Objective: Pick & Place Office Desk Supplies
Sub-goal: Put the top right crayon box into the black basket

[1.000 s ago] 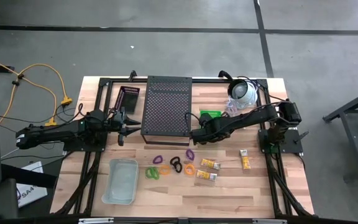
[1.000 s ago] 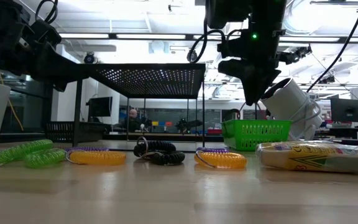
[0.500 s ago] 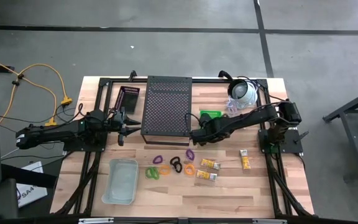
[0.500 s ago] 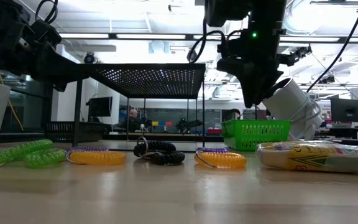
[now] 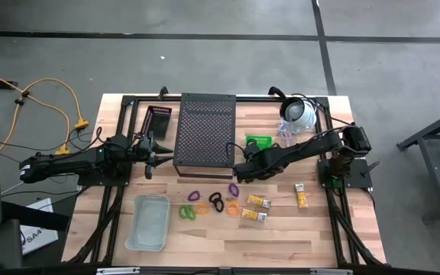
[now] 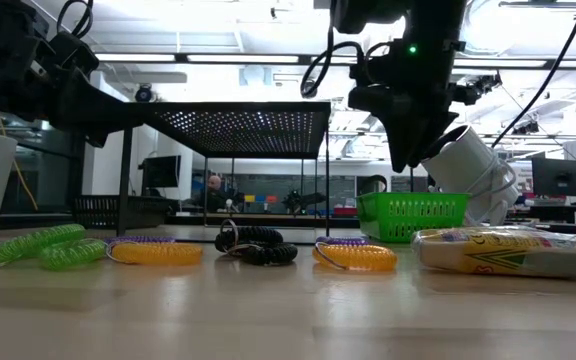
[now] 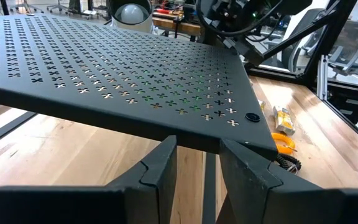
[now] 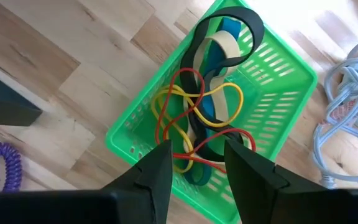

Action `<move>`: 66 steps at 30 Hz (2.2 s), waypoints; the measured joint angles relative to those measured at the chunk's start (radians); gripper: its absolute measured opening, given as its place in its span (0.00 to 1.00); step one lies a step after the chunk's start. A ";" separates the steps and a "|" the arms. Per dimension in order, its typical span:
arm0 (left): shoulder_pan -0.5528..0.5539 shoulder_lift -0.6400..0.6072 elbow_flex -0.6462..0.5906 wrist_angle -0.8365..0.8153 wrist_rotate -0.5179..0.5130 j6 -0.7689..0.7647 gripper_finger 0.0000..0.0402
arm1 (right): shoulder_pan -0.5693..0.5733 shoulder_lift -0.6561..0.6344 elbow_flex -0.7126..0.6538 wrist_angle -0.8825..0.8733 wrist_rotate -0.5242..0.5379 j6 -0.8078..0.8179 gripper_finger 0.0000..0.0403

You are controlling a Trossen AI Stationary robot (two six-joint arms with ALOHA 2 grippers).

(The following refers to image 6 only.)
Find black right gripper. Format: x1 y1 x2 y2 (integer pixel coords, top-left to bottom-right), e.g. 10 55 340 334
380 79 462 174

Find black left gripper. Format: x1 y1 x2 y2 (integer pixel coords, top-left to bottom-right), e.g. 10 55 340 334
17 47 144 149

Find black loop item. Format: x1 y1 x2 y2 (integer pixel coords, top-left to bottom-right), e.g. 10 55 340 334
361 174 389 196

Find purple coil wristband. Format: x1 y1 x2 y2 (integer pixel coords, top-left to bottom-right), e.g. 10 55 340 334
105 235 177 247
315 235 370 247

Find orange coil wristband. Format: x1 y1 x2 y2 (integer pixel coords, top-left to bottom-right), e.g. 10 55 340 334
104 241 205 267
311 241 399 273

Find green coil wristband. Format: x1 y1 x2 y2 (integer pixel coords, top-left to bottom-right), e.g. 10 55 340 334
0 223 88 270
38 238 109 272

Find yellow crayon pack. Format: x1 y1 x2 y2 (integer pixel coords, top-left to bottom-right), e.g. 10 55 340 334
410 225 576 280

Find black coil wristband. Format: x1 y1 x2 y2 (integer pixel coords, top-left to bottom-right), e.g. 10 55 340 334
226 242 300 267
213 218 286 254

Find white desk lamp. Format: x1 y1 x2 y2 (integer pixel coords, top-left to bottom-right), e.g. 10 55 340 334
420 124 520 227

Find black ceiling spotlight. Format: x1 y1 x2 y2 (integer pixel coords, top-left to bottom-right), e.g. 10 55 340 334
133 83 154 104
455 73 504 104

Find green plastic basket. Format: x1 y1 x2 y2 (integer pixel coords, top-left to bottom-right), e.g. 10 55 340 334
356 191 471 245

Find black computer monitor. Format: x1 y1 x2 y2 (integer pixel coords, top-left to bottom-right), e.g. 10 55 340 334
139 154 183 197
530 156 576 198

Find black slotted basket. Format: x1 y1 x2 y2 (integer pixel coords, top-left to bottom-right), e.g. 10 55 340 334
71 194 180 230

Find person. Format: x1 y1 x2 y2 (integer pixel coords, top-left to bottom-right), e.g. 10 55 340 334
201 174 230 212

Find black perforated metal monitor stand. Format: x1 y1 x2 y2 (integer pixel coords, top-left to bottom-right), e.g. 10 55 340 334
116 101 332 246

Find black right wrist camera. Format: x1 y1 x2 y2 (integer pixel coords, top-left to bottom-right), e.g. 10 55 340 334
347 84 388 115

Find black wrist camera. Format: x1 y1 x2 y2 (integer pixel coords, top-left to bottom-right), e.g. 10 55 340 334
49 30 100 77
347 84 388 115

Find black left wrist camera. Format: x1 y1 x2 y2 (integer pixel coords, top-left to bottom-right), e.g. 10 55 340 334
49 30 100 77

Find black camera cable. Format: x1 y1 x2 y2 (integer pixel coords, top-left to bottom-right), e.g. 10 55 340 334
299 39 394 100
56 0 95 39

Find yellow extension cord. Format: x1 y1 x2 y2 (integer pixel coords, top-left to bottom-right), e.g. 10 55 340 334
0 112 40 212

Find white lamp cable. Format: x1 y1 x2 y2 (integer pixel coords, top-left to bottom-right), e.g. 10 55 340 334
462 154 520 229

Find overhead frame light bar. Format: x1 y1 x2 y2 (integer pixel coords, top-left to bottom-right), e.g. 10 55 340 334
92 51 576 71

